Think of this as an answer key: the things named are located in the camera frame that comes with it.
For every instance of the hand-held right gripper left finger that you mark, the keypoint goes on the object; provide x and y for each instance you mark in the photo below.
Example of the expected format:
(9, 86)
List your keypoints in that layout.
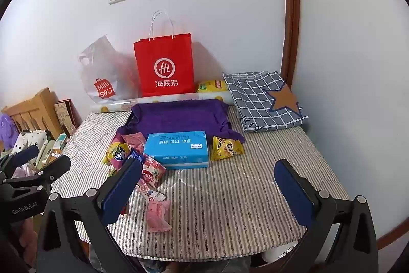
(123, 188)

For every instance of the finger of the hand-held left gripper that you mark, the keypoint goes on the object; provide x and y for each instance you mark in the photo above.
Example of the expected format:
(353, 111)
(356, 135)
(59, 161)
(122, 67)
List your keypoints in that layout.
(54, 168)
(25, 153)

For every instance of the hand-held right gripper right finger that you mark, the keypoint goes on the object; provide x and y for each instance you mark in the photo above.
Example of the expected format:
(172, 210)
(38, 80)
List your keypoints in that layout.
(294, 193)

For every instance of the white and red snack packet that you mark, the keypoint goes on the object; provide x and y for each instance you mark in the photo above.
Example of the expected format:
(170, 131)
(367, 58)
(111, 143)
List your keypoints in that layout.
(147, 191)

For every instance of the white strawberry snack packet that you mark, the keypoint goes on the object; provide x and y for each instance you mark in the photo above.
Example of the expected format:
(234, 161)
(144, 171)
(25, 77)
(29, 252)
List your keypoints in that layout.
(153, 170)

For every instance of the yellow and blue snack packet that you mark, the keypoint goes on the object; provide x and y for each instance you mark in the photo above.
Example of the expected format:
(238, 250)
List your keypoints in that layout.
(118, 153)

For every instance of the small light pink packet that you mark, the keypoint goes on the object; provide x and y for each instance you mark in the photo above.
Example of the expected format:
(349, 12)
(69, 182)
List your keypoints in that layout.
(158, 215)

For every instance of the large pink snack packet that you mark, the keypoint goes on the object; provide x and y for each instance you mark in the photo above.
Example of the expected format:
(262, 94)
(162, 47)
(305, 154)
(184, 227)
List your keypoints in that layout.
(132, 138)

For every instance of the white dotted cloth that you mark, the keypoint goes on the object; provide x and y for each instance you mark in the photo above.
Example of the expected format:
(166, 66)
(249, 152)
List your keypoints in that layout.
(28, 138)

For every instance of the small teal box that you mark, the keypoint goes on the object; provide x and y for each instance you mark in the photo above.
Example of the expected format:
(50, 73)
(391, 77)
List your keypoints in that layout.
(60, 142)

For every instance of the purple cloth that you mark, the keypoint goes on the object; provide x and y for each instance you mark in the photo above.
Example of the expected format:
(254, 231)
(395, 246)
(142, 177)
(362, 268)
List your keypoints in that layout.
(6, 129)

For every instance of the wooden headboard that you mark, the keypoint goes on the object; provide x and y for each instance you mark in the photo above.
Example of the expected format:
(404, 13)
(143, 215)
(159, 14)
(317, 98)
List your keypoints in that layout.
(35, 106)

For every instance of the white container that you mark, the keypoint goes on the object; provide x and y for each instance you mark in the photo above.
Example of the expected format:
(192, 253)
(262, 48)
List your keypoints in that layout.
(274, 253)

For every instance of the blue tissue pack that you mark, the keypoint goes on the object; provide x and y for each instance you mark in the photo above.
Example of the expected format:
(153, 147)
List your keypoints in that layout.
(175, 148)

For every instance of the striped quilted table cover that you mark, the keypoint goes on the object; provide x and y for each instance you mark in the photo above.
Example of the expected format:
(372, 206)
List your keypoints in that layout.
(223, 196)

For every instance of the patterned paper roll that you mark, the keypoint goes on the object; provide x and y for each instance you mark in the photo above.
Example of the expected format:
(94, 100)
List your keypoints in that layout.
(111, 106)

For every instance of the purple towel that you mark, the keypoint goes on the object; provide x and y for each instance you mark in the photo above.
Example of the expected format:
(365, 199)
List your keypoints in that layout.
(182, 116)

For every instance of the grey checked cloth with star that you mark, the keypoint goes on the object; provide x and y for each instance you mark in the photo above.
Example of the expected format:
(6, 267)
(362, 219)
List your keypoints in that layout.
(252, 100)

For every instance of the wooden baseboard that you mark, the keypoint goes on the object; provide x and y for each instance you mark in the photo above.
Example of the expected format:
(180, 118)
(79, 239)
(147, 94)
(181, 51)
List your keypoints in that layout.
(393, 237)

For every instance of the white plastic bag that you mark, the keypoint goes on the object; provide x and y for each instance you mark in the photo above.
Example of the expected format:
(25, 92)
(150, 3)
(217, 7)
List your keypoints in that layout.
(102, 68)

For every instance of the red paper bag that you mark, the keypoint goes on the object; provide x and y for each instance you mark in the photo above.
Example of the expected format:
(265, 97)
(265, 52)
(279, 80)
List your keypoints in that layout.
(163, 68)

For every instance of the yellow chip bag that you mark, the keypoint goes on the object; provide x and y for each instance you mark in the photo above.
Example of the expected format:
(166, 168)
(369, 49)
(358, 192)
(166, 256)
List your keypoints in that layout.
(211, 86)

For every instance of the wooden door frame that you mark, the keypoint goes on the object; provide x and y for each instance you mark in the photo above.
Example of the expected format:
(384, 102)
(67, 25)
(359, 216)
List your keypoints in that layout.
(290, 20)

